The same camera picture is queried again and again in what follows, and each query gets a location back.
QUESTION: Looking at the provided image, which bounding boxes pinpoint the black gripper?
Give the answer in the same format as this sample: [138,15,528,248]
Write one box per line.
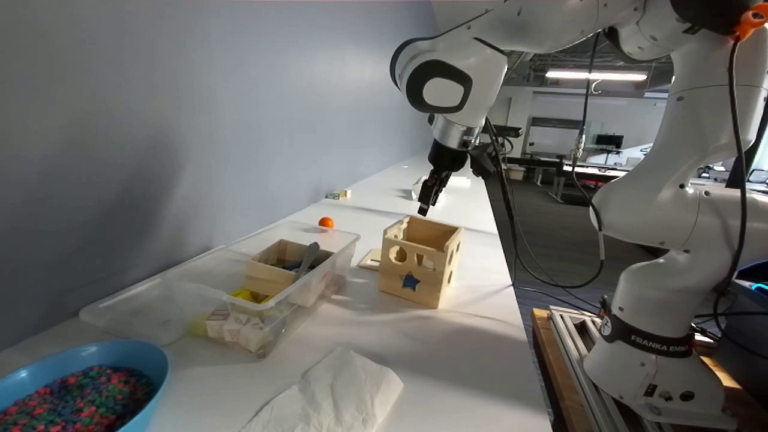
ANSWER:
[417,141,468,217]

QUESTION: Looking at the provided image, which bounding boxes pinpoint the wooden shape sorter cube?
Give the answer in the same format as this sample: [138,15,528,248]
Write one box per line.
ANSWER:
[380,217,462,311]

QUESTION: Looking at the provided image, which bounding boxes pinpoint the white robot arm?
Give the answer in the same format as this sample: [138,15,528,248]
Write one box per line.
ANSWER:
[388,0,768,429]

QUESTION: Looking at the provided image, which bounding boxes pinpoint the wooden shape sorter lid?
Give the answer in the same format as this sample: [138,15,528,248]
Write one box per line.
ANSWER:
[357,248,381,270]

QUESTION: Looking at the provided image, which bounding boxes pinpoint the small wooden box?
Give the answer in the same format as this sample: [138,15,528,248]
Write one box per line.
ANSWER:
[244,240,328,306]

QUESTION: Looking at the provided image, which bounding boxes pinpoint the small alphabet blocks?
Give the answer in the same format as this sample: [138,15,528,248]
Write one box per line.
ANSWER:
[325,189,352,201]

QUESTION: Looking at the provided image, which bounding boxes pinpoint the orange ball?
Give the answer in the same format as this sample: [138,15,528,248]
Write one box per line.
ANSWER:
[316,217,336,231]

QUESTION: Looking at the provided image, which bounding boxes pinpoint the clear plastic bin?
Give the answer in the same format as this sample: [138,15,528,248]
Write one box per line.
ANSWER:
[165,224,357,356]

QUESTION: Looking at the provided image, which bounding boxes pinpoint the white paper towel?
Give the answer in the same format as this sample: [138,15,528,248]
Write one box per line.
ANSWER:
[240,348,404,432]

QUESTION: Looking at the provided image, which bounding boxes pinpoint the clear plastic bin lid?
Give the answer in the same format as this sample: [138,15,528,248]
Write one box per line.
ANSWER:
[79,249,252,347]

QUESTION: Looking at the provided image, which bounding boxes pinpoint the blue bowl of beads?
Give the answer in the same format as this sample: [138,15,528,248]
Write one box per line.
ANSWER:
[0,341,171,432]

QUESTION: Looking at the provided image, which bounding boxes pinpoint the robot mounting base rail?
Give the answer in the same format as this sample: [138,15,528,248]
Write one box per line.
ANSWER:
[530,307,768,432]

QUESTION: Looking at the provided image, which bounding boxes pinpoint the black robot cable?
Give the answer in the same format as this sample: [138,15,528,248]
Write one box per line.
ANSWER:
[478,32,768,356]

